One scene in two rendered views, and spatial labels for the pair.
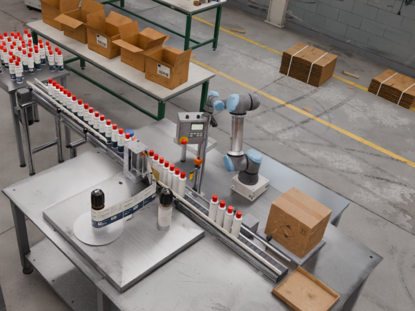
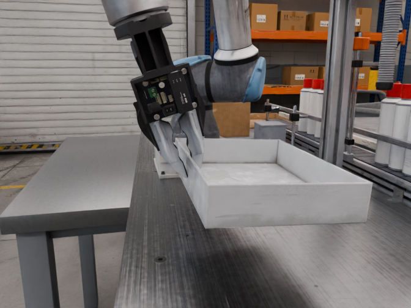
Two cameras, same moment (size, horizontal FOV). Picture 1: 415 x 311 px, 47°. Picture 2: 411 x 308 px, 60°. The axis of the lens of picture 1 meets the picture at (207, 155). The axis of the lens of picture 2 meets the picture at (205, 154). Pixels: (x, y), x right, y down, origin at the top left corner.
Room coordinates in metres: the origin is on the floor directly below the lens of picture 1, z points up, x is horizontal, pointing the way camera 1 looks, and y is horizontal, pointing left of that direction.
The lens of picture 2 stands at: (3.47, 0.40, 1.12)
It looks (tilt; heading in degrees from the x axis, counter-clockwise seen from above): 13 degrees down; 222
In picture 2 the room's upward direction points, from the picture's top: straight up
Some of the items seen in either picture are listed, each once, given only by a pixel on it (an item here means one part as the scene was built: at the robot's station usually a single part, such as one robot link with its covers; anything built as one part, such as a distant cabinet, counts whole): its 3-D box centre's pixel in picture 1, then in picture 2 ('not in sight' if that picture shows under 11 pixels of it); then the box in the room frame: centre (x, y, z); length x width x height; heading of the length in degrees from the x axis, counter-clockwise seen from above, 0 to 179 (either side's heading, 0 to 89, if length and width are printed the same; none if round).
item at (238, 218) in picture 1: (236, 224); (306, 106); (2.19, -0.24, 0.98); 0.05 x 0.05 x 0.20
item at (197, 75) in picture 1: (115, 79); not in sight; (4.90, 1.16, 0.39); 2.20 x 0.80 x 0.78; 55
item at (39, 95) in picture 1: (71, 151); not in sight; (3.35, 1.19, 0.47); 1.17 x 0.38 x 0.94; 51
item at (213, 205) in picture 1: (213, 208); not in sight; (2.31, -0.08, 0.98); 0.05 x 0.05 x 0.20
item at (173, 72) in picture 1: (168, 62); not in sight; (4.34, 0.50, 0.97); 0.51 x 0.39 x 0.37; 150
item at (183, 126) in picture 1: (190, 128); not in sight; (2.59, 0.13, 1.38); 0.17 x 0.10 x 0.19; 106
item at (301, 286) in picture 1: (306, 294); (262, 120); (1.83, -0.68, 0.85); 0.30 x 0.26 x 0.04; 51
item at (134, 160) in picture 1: (136, 160); not in sight; (2.65, 0.49, 1.01); 0.14 x 0.13 x 0.26; 51
